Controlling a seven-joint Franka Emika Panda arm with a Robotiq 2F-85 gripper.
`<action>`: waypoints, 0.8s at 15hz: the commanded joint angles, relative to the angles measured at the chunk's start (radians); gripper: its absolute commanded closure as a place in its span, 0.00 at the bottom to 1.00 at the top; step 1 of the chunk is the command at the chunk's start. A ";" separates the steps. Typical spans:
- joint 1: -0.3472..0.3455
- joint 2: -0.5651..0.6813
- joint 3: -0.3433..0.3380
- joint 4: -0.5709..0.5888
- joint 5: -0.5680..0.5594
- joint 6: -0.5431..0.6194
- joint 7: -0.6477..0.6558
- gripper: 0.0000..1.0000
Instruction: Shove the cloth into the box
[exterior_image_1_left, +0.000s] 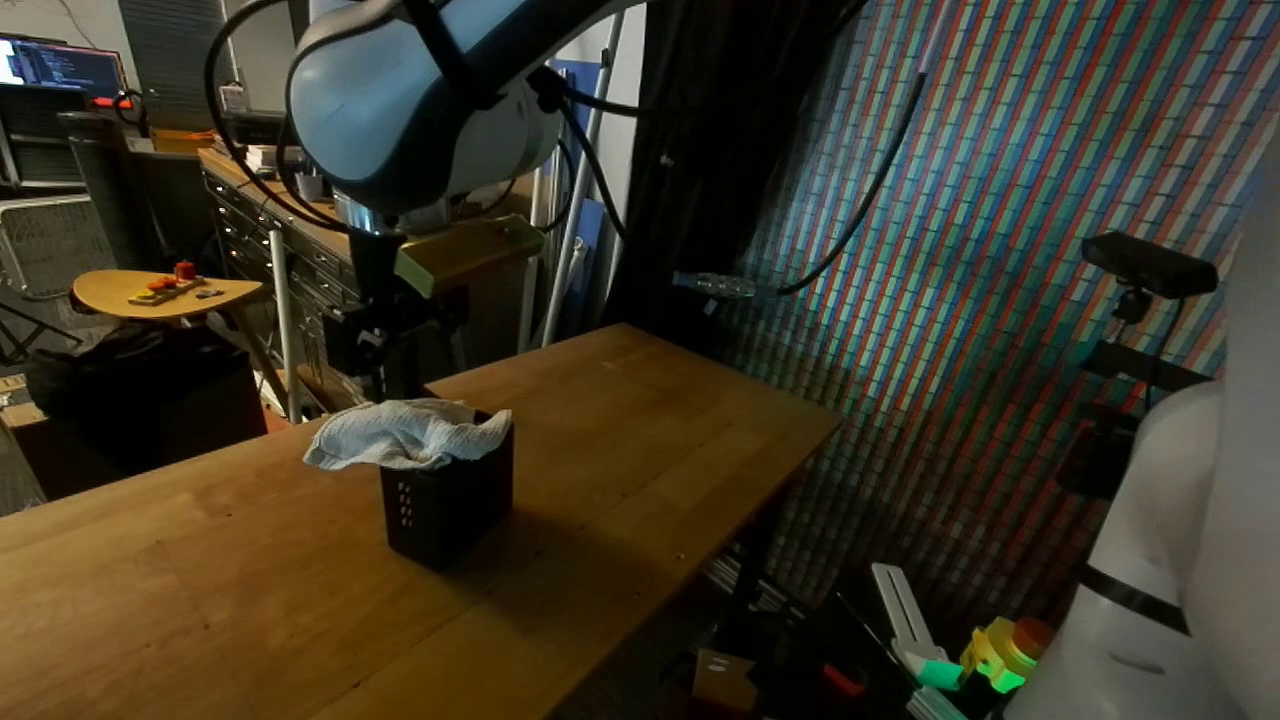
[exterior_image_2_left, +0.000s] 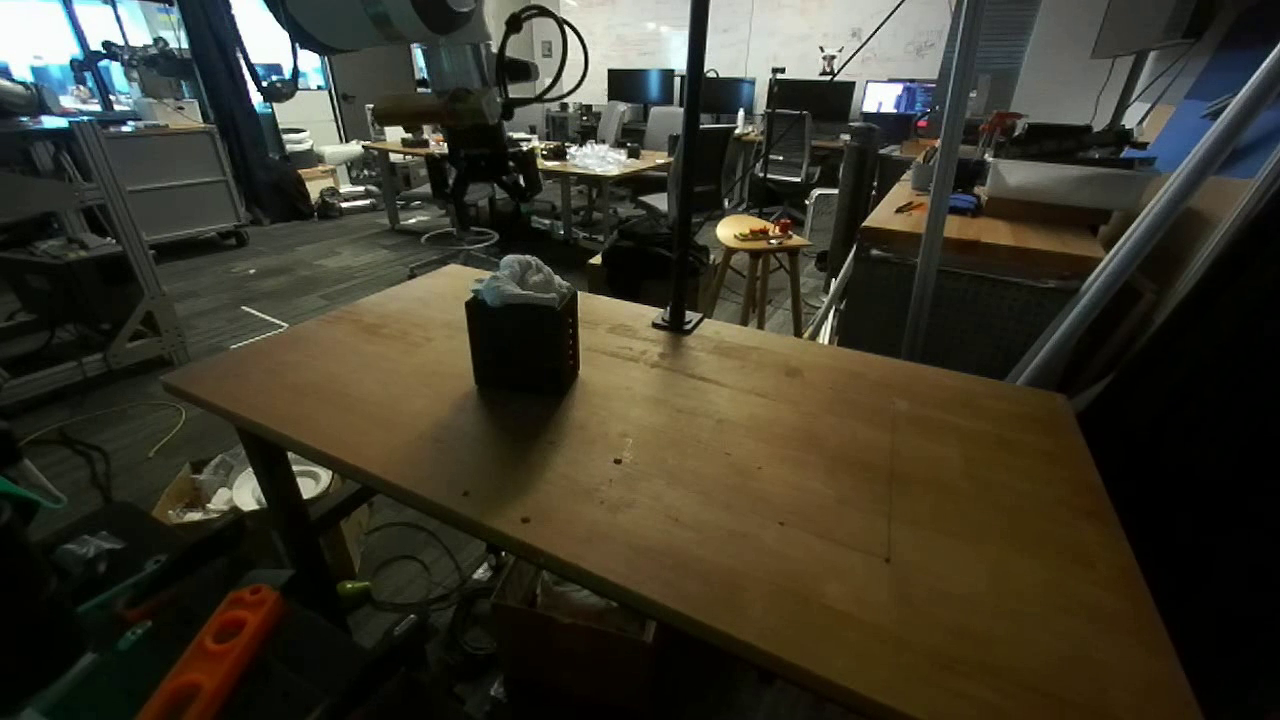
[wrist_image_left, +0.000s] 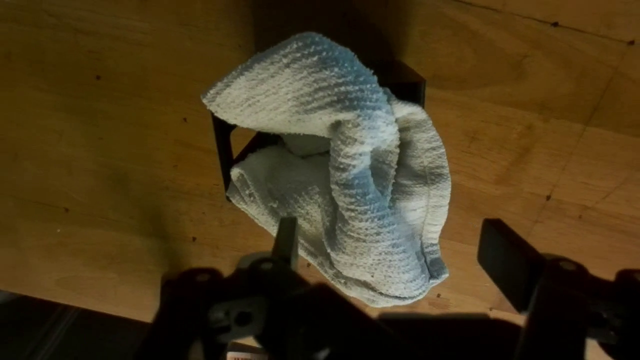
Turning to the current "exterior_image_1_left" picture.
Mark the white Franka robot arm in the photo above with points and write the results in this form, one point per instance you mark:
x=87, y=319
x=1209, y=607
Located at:
x=403, y=104

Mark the slanted silver metal pole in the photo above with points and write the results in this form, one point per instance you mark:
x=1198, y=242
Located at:
x=567, y=252

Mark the black camera on tripod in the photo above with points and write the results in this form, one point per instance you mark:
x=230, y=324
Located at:
x=1144, y=262

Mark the upright silver metal post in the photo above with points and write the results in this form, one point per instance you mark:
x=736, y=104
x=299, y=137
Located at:
x=283, y=321

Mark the round wooden stool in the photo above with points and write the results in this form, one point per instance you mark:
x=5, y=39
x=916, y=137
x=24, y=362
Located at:
x=133, y=290

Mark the black storage case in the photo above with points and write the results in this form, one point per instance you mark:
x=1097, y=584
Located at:
x=146, y=403

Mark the small cardboard box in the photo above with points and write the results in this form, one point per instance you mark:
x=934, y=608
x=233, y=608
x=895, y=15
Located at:
x=726, y=680

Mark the black perforated plastic box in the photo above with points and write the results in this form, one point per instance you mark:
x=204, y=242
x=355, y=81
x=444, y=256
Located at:
x=444, y=514

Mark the light blue terry cloth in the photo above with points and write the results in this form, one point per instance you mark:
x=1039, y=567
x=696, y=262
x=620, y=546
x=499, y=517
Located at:
x=403, y=432

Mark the lit computer monitor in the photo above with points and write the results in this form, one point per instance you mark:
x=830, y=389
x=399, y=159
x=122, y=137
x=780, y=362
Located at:
x=63, y=66

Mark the white plastic bar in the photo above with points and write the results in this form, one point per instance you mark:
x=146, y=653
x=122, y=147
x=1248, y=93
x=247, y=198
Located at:
x=907, y=614

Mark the small red objects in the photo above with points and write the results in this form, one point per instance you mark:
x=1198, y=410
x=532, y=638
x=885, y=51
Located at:
x=181, y=273

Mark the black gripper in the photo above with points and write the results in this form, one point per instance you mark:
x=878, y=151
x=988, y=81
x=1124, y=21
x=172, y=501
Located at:
x=381, y=324

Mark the wooden top workbench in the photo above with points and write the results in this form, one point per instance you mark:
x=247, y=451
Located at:
x=255, y=214

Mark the mesh patterned screen panel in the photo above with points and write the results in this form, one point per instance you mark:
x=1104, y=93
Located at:
x=1014, y=173

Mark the yellow green toy block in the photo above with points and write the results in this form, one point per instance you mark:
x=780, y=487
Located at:
x=1000, y=656

